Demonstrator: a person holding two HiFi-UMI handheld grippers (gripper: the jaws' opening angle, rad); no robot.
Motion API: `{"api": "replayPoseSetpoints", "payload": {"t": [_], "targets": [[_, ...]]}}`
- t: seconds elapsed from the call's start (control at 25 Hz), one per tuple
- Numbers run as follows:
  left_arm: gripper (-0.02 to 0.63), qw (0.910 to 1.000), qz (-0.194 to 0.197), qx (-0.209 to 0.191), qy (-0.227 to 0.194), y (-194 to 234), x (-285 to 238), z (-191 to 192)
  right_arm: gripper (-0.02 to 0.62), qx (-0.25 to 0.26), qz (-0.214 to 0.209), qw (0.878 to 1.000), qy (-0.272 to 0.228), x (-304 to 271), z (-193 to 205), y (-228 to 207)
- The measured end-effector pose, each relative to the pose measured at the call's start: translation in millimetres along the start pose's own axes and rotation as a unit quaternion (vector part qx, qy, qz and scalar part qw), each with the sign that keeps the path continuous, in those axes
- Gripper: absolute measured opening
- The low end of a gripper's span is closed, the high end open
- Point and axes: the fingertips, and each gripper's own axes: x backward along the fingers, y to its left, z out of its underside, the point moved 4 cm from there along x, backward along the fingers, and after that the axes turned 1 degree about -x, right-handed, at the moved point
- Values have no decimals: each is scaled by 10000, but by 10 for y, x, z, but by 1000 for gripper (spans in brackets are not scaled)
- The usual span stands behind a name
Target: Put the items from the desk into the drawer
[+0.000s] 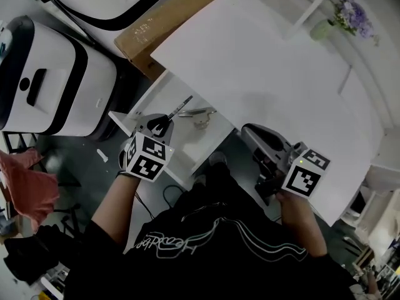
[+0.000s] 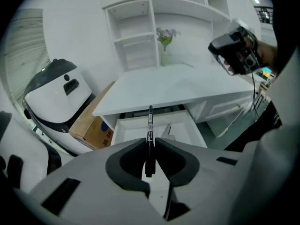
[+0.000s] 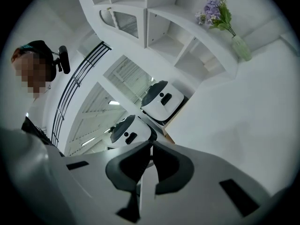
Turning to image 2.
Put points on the person's white top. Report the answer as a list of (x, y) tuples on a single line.
[(281, 130)]

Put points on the white window blind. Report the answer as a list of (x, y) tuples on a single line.
[(24, 55)]

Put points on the brown cardboard box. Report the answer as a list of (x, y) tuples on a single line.
[(92, 121)]

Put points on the white shelf unit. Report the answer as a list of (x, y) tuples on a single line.
[(133, 34)]

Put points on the white and black machine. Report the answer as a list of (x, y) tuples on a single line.
[(56, 92)]

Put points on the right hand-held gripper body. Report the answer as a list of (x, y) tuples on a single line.
[(243, 53)]

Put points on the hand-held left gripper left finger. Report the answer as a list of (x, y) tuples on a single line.
[(89, 196)]

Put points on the person's black trousers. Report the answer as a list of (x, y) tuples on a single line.
[(260, 128)]

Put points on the white drawer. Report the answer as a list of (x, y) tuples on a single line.
[(140, 128)]

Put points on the white desk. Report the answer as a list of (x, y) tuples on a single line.
[(168, 85)]

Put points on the black marker pen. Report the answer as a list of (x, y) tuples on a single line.
[(150, 135)]

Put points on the wooden stand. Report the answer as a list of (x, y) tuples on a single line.
[(264, 92)]

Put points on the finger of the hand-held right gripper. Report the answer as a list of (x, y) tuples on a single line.
[(226, 64), (222, 43)]

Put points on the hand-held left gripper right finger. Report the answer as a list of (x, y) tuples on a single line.
[(206, 184)]

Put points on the white chair with black parts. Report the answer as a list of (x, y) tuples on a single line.
[(25, 149)]

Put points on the glass vase with purple flowers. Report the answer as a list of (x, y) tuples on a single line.
[(166, 43)]

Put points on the person's right forearm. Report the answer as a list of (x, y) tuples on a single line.
[(268, 56)]

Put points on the black railing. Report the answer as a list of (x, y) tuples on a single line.
[(264, 14)]

